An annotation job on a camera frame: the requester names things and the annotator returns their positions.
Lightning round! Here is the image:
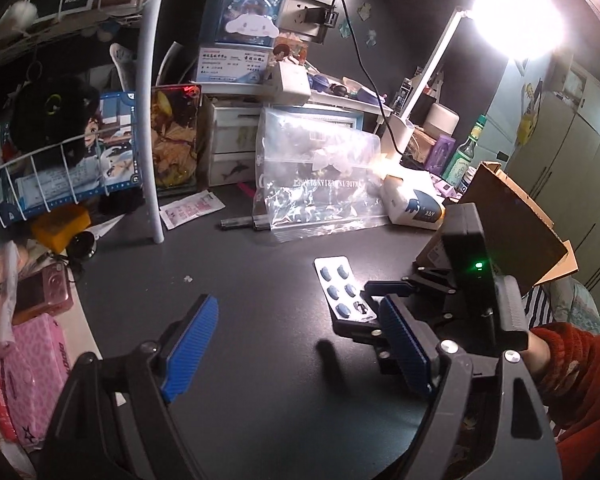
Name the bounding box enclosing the white cylinder humidifier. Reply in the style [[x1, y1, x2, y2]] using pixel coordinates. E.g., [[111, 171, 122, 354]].
[[425, 103, 460, 136]]

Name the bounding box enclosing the dark pen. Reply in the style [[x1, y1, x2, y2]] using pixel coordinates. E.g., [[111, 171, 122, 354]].
[[221, 215, 271, 231]]

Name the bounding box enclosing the black plush toy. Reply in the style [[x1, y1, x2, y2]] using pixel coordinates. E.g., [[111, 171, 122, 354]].
[[12, 75, 101, 156]]

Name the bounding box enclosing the small anime figurine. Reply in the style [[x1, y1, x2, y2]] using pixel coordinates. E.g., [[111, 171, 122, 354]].
[[271, 32, 311, 63]]

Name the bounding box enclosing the blue character box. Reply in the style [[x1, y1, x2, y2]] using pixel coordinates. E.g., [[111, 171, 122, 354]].
[[200, 0, 287, 48]]

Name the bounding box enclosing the white desk shelf riser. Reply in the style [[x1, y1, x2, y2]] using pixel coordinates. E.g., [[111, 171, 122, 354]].
[[200, 77, 396, 117]]

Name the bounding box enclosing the person's striped clothing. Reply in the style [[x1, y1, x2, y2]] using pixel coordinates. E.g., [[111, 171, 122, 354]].
[[520, 280, 600, 333]]

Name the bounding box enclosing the small plain white box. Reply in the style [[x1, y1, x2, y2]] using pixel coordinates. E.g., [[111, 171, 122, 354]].
[[270, 62, 312, 106]]

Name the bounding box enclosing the yellow character wall hanging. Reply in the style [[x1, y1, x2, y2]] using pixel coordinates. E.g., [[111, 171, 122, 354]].
[[517, 82, 542, 146]]

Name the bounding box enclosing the brown cardboard box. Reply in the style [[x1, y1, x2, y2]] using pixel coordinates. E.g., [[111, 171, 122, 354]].
[[414, 161, 578, 286]]

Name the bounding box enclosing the white desk lamp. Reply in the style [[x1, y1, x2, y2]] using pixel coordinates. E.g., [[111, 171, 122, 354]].
[[380, 0, 566, 158]]

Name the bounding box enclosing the white blue labelled box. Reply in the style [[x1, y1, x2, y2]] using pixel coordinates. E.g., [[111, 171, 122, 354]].
[[197, 46, 268, 86]]

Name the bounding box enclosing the person's right forearm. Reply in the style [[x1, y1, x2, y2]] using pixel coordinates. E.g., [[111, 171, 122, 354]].
[[522, 322, 600, 480]]

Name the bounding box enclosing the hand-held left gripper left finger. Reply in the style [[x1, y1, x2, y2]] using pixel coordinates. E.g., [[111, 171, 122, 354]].
[[40, 293, 221, 480]]

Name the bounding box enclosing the black cable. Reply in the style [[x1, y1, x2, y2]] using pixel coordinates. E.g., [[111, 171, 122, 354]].
[[332, 0, 403, 161]]

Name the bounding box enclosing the blue pill blister pack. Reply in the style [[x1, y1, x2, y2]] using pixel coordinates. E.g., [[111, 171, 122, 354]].
[[314, 256, 378, 322]]

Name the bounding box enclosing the white tissue pack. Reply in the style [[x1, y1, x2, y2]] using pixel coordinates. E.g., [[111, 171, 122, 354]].
[[384, 174, 447, 231]]

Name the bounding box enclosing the small purple box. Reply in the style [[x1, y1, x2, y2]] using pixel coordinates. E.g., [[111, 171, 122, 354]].
[[425, 135, 456, 171]]

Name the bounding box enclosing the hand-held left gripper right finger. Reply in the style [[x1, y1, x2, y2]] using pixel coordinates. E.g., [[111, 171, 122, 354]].
[[379, 294, 563, 480]]

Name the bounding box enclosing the pink white sachet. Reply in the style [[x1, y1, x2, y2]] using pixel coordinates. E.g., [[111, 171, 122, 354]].
[[160, 190, 226, 231]]

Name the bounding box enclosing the white pompom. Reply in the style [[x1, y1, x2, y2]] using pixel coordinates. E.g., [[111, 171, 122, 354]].
[[0, 2, 38, 36]]

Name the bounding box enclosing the white mini drawer unit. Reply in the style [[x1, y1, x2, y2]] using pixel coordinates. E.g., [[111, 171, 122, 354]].
[[207, 97, 261, 187]]

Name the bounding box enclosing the wall outlet panel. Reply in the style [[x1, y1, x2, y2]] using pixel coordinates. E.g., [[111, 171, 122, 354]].
[[282, 0, 342, 43]]

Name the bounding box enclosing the yellow anime picture card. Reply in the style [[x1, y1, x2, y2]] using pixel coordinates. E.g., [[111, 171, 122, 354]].
[[150, 84, 203, 196]]

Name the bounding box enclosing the pink compact camera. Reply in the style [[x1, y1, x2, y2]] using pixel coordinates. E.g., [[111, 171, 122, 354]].
[[12, 262, 74, 321]]

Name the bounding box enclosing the blue anime card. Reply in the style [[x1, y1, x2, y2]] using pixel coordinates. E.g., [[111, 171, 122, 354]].
[[85, 91, 143, 188]]

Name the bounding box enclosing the white wire rack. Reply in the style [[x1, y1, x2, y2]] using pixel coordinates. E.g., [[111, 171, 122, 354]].
[[0, 0, 173, 245]]

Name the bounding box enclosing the black round object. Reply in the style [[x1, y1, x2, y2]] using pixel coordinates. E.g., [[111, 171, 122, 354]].
[[67, 232, 98, 261]]

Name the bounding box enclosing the clear zip bag with bow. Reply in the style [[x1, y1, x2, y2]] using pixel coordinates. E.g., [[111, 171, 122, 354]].
[[252, 107, 396, 243]]

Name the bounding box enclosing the orange box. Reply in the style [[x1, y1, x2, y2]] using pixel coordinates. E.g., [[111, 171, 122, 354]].
[[30, 206, 92, 253]]

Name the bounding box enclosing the pink leopard print box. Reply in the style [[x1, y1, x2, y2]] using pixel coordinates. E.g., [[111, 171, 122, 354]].
[[0, 312, 76, 443]]

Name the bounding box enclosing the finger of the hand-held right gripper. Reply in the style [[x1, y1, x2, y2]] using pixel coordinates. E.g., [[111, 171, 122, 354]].
[[331, 317, 397, 377], [362, 269, 457, 307]]

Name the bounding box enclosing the green glass bottle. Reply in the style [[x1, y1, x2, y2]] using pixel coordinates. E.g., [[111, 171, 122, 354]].
[[442, 115, 487, 186]]

